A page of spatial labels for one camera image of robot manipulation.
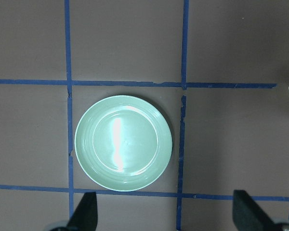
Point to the green plate near still arm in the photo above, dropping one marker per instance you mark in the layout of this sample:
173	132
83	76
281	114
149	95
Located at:
123	143

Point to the idle left gripper black left finger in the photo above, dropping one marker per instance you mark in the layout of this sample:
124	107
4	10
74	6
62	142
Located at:
85	217

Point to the idle left gripper black right finger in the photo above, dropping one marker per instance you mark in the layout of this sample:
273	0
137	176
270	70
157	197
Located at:
248	215

